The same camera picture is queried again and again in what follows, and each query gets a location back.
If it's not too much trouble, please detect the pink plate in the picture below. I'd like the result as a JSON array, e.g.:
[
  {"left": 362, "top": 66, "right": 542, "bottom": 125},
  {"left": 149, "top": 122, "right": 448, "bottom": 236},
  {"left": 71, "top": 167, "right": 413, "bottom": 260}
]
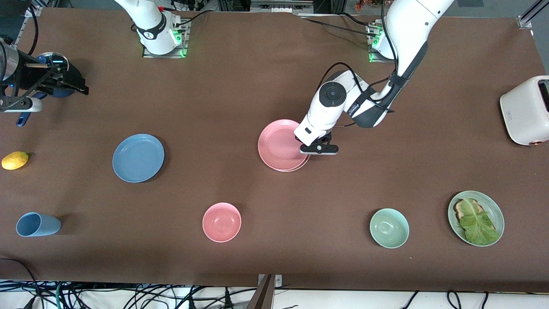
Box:
[{"left": 258, "top": 119, "right": 310, "bottom": 171}]

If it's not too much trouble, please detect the blue plate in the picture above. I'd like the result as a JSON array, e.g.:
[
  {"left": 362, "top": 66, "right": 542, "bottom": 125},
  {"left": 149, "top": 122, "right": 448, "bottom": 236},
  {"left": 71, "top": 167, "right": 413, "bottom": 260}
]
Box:
[{"left": 112, "top": 133, "right": 165, "bottom": 184}]

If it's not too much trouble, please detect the glass pan lid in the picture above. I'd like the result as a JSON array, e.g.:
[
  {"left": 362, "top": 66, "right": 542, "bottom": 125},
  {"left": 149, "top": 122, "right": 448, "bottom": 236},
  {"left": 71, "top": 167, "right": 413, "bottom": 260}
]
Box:
[{"left": 38, "top": 52, "right": 69, "bottom": 73}]

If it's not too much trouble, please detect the beige plate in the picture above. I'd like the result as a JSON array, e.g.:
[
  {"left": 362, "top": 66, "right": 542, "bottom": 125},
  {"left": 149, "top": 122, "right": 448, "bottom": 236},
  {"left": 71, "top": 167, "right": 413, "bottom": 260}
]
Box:
[{"left": 264, "top": 155, "right": 312, "bottom": 173}]

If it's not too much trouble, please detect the blue saucepan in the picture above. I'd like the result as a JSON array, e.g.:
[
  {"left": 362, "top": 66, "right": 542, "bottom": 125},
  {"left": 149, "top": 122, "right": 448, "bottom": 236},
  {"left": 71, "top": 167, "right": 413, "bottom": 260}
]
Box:
[{"left": 16, "top": 52, "right": 84, "bottom": 127}]

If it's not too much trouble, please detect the brown table cloth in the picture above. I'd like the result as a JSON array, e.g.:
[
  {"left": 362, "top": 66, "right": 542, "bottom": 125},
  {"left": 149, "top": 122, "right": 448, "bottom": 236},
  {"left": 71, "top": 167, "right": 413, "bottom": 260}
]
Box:
[{"left": 0, "top": 8, "right": 549, "bottom": 293}]

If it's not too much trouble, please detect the yellow lemon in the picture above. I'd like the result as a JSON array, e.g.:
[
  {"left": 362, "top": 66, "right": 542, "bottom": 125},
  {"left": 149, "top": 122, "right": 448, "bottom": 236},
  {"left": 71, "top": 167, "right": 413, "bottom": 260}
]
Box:
[{"left": 1, "top": 151, "right": 30, "bottom": 170}]

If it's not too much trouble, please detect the green bowl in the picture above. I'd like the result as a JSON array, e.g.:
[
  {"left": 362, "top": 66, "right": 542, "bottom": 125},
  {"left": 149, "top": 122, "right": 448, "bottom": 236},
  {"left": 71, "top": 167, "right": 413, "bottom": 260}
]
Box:
[{"left": 369, "top": 208, "right": 410, "bottom": 249}]

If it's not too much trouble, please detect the pink bowl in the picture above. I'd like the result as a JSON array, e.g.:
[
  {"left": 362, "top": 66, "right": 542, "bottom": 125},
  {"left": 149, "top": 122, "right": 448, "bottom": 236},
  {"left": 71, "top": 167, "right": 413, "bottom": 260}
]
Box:
[{"left": 202, "top": 202, "right": 242, "bottom": 243}]

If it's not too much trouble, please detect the grey metal box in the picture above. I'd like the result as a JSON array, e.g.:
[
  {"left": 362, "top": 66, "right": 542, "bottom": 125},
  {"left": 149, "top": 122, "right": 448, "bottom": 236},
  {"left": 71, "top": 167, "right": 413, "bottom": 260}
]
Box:
[{"left": 250, "top": 0, "right": 314, "bottom": 13}]

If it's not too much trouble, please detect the blue cup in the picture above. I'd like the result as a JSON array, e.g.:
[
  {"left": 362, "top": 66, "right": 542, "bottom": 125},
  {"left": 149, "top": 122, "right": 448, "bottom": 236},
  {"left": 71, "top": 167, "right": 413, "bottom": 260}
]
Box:
[{"left": 16, "top": 212, "right": 62, "bottom": 237}]

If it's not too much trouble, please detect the orange red background object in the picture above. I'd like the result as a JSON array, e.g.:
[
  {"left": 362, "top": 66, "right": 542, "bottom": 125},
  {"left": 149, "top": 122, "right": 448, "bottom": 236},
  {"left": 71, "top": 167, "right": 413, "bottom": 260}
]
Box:
[{"left": 354, "top": 0, "right": 389, "bottom": 11}]

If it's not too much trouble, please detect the toast bread slice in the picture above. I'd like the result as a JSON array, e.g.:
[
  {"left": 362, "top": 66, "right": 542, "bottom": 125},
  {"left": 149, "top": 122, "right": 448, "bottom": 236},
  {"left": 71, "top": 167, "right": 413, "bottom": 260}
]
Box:
[{"left": 453, "top": 198, "right": 498, "bottom": 234}]

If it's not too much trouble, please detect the green lettuce leaf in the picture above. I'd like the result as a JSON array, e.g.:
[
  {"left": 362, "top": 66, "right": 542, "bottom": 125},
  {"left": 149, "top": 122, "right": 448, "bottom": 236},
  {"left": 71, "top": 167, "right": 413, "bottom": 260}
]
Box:
[{"left": 459, "top": 198, "right": 501, "bottom": 246}]

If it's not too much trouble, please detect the green plate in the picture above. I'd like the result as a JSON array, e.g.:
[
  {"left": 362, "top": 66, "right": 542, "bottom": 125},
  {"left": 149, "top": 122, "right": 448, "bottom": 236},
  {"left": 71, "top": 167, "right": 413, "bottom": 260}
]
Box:
[{"left": 447, "top": 191, "right": 505, "bottom": 247}]

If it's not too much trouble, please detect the white toaster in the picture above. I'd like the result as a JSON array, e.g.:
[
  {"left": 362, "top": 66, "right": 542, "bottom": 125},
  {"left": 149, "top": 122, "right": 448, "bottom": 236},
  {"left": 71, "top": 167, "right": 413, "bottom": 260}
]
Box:
[{"left": 500, "top": 76, "right": 549, "bottom": 147}]

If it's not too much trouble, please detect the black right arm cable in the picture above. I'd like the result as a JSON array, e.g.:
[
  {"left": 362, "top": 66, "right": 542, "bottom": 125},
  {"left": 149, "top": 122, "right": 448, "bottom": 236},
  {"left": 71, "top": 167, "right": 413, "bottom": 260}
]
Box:
[{"left": 25, "top": 5, "right": 41, "bottom": 57}]

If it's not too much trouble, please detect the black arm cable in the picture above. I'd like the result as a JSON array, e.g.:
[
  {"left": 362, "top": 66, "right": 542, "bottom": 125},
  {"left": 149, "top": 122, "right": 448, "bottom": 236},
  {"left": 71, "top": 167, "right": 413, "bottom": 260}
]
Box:
[
  {"left": 25, "top": 5, "right": 41, "bottom": 57},
  {"left": 317, "top": 0, "right": 401, "bottom": 129}
]

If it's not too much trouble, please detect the aluminium frame profile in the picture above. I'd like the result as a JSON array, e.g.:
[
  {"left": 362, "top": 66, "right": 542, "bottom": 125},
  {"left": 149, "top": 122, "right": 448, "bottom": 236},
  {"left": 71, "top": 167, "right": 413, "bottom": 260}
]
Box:
[
  {"left": 517, "top": 0, "right": 549, "bottom": 30},
  {"left": 15, "top": 4, "right": 44, "bottom": 47}
]

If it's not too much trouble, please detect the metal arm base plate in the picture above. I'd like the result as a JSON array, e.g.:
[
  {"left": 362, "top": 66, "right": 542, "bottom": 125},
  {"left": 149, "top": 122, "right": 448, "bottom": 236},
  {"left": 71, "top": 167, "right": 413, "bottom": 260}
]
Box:
[
  {"left": 368, "top": 21, "right": 397, "bottom": 64},
  {"left": 142, "top": 19, "right": 189, "bottom": 58}
]

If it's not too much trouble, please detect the black base power cable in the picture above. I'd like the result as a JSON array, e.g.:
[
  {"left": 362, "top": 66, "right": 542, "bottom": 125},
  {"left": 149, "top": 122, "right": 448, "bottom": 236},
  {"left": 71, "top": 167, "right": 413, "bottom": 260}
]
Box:
[
  {"left": 174, "top": 9, "right": 215, "bottom": 27},
  {"left": 300, "top": 15, "right": 374, "bottom": 35}
]

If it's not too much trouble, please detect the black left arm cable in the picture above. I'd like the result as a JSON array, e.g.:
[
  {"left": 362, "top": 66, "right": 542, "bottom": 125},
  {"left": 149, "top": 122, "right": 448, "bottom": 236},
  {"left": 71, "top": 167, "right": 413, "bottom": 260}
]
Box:
[{"left": 317, "top": 0, "right": 401, "bottom": 129}]

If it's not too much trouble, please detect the dark mount post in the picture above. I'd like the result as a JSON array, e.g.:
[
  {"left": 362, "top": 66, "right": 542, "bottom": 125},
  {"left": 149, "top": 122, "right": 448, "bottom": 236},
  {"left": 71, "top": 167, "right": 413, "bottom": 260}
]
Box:
[{"left": 247, "top": 275, "right": 275, "bottom": 309}]

